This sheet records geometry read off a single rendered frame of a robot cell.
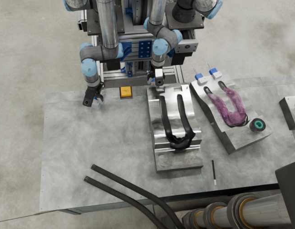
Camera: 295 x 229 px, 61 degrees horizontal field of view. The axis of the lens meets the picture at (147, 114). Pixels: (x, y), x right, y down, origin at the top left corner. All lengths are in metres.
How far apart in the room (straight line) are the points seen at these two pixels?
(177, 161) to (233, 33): 2.13
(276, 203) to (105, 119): 1.16
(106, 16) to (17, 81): 1.80
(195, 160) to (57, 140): 0.79
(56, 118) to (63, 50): 1.42
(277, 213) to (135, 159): 1.00
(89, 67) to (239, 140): 0.89
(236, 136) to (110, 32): 0.87
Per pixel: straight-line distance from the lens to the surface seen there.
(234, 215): 0.72
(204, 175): 1.49
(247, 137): 1.51
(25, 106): 2.67
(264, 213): 0.61
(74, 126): 1.55
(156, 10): 1.36
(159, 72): 1.45
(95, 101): 1.54
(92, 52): 1.33
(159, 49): 1.31
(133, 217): 2.21
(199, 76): 1.66
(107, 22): 1.21
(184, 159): 1.42
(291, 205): 0.45
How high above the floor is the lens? 2.20
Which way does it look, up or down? 65 degrees down
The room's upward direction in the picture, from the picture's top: 8 degrees clockwise
